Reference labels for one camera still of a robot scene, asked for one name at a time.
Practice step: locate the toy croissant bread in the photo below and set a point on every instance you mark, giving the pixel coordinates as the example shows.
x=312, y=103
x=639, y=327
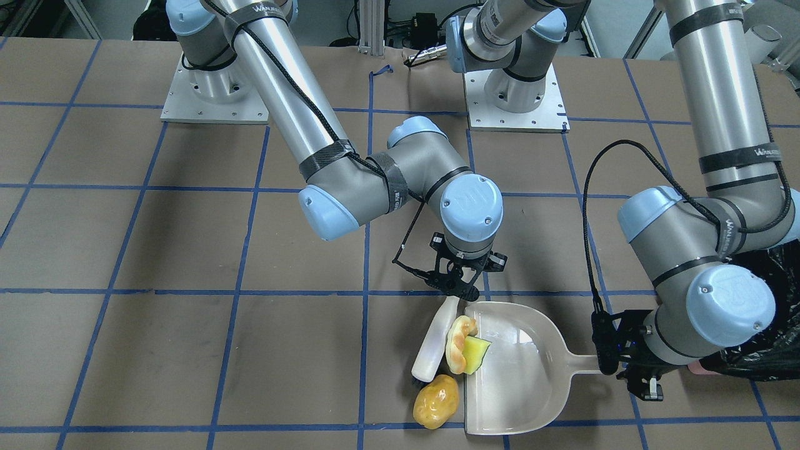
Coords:
x=461, y=328

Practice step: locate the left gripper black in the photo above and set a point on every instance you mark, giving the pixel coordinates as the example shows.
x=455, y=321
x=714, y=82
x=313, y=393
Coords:
x=648, y=377

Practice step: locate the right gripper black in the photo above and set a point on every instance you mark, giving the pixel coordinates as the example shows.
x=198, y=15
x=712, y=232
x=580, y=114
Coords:
x=497, y=261

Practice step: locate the beige plastic dustpan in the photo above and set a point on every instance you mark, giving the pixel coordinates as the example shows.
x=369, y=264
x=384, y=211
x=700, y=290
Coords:
x=525, y=377

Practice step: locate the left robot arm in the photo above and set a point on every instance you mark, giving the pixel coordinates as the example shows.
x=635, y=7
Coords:
x=541, y=175

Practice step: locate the black lined trash bin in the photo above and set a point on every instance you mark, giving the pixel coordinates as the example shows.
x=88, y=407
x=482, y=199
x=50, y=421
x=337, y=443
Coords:
x=771, y=353

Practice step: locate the aluminium frame post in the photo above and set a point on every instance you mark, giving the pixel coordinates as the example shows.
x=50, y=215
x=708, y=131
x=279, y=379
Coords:
x=372, y=27

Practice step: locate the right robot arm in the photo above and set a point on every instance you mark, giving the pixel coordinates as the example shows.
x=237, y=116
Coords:
x=344, y=191

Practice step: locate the yellow toy potato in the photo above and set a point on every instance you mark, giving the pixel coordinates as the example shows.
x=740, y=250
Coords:
x=436, y=403

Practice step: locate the yellow green sponge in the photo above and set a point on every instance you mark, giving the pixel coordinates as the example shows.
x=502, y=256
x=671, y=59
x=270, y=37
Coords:
x=474, y=352

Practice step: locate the beige hand brush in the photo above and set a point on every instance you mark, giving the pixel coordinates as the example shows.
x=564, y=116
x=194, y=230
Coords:
x=431, y=352

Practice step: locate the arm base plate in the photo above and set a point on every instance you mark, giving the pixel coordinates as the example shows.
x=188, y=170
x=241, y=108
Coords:
x=223, y=96
x=496, y=102

